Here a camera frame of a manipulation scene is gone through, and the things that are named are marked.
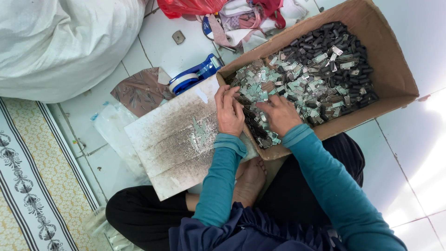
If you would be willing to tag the person's right hand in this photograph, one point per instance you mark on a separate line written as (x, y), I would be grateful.
(282, 116)

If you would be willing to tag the person's left hand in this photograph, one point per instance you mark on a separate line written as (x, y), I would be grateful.
(229, 116)

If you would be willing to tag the person's left fingers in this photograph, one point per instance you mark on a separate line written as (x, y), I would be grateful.
(225, 94)

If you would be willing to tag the person's right fingers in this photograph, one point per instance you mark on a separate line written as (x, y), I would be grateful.
(270, 106)

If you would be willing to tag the blue tape dispenser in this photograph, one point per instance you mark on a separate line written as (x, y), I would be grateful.
(205, 69)

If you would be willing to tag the heap of small metal plates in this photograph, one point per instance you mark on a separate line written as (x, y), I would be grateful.
(296, 87)

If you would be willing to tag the white tape roll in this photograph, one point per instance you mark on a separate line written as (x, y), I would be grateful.
(183, 81)

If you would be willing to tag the dirty white board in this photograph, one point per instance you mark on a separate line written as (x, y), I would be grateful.
(174, 139)

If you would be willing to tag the small square metal piece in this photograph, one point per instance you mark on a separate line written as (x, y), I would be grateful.
(178, 37)

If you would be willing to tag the pile of mixed cloths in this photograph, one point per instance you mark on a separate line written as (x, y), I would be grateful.
(254, 21)

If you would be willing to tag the person's bare foot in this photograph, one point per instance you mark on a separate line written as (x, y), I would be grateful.
(249, 183)

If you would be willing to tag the brown floral fabric piece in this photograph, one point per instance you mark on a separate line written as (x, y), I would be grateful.
(143, 92)

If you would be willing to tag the red plastic bag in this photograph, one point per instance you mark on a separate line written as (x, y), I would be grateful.
(188, 7)

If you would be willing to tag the heap of black tube pieces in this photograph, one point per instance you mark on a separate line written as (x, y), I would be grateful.
(348, 41)

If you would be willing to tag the clear plastic bag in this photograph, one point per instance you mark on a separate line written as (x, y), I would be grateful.
(115, 136)

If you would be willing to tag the brown cardboard box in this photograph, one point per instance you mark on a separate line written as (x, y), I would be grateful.
(386, 66)

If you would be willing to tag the person's navy pleated garment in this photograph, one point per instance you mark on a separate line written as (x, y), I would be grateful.
(251, 232)

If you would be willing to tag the person's black trousers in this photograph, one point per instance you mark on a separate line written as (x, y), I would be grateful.
(146, 216)

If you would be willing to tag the large white sack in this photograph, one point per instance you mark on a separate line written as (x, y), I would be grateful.
(59, 45)

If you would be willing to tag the yellow patterned floor mat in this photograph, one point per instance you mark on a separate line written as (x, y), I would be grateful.
(31, 184)

